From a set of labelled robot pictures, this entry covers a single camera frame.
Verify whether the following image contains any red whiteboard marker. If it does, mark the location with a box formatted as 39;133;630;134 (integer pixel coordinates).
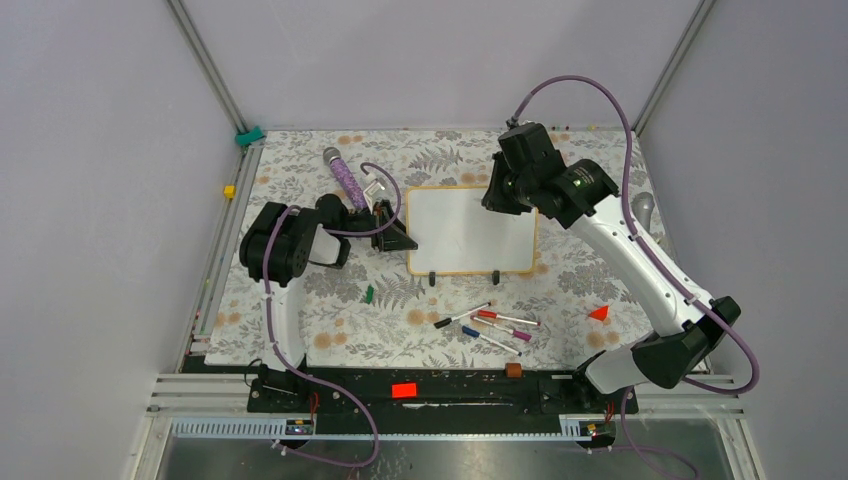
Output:
476;310;541;326

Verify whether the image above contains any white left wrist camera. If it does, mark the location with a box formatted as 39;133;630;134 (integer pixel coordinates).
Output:
362;173;387;212

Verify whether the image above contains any magenta whiteboard marker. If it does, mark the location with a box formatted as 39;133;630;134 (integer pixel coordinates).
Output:
471;316;532;342

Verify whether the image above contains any blue whiteboard marker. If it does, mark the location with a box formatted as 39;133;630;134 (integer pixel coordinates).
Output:
461;325;522;357

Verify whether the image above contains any red triangular block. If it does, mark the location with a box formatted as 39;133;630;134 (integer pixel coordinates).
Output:
588;305;609;322

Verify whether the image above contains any cable duct rail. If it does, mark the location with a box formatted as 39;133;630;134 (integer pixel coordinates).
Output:
171;414;616;442

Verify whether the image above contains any black whiteboard marker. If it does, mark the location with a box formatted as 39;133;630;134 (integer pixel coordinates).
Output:
433;302;491;329

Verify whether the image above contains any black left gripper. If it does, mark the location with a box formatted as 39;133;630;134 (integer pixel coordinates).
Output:
338;200;419;252

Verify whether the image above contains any teal corner clamp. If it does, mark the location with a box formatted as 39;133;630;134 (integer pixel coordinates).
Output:
234;126;266;148

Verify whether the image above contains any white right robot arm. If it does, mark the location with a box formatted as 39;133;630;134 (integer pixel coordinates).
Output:
481;122;741;412

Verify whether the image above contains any purple glitter toy microphone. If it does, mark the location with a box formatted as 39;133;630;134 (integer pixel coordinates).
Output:
322;147;368;210

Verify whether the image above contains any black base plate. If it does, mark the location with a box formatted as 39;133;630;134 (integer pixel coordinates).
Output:
247;365;638;433

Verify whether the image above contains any yellow framed whiteboard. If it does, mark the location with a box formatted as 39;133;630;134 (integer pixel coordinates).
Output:
404;186;538;277

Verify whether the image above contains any silver toy microphone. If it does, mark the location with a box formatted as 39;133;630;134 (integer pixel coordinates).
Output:
631;192;656;232

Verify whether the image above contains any orange cylinder block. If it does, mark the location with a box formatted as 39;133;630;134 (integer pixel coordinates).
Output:
504;362;523;379

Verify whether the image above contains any red tape patch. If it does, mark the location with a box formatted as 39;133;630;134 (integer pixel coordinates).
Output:
390;382;418;399

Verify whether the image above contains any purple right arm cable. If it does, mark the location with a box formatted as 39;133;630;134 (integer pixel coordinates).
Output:
506;75;761;480

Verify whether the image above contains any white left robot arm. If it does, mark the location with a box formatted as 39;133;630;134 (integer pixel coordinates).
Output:
238;194;418;372

